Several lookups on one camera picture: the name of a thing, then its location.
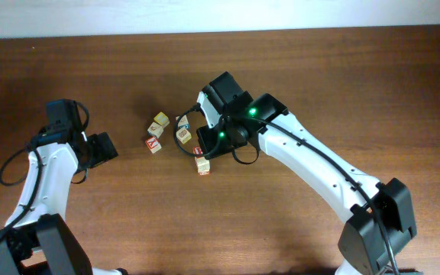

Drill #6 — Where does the red letter U block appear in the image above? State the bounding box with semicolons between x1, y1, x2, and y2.
193;146;203;157

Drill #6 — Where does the plain wooden picture block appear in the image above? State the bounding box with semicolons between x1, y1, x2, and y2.
195;157;210;176

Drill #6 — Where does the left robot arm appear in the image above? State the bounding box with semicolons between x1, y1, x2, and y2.
0;131;118;274

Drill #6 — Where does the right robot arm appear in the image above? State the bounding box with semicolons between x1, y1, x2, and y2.
197;92;416;274

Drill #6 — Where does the yellow edged picture block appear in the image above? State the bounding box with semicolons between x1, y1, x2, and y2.
176;128;192;144

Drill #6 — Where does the plain block blue side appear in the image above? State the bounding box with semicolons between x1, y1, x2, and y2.
176;115;189;129

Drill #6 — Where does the red letter Y block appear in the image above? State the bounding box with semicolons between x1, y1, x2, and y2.
145;137;162;154

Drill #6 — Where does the plain block orange picture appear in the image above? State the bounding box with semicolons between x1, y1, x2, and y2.
147;122;163;139

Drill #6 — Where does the yellow wooden block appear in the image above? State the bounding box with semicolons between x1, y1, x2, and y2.
154;112;170;128

